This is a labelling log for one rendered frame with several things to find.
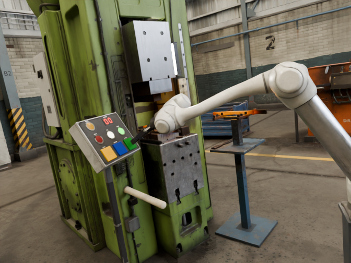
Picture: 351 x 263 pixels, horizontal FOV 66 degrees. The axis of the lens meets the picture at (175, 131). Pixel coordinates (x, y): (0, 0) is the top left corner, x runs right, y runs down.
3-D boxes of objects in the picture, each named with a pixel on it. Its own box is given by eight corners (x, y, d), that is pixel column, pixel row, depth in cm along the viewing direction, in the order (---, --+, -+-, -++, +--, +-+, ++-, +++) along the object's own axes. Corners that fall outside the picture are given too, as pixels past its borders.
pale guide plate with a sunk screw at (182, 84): (188, 97, 227) (185, 77, 223) (180, 99, 221) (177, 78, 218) (186, 97, 228) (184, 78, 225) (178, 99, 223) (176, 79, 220)
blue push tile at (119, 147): (128, 151, 154) (120, 141, 155) (120, 155, 148) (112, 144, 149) (126, 153, 155) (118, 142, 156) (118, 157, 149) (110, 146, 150)
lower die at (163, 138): (179, 136, 206) (177, 126, 205) (158, 143, 194) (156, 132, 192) (148, 133, 238) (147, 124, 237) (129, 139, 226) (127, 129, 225)
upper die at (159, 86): (172, 91, 200) (171, 78, 198) (150, 94, 187) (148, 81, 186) (142, 94, 232) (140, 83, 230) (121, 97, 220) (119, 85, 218)
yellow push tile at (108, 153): (117, 156, 146) (109, 145, 146) (108, 161, 139) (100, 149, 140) (115, 158, 147) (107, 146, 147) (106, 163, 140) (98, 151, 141)
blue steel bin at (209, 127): (251, 131, 604) (248, 99, 591) (238, 140, 540) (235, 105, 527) (204, 132, 671) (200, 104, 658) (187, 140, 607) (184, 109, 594)
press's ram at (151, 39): (184, 76, 206) (177, 22, 199) (142, 81, 183) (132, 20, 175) (152, 81, 239) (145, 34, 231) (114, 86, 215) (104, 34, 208)
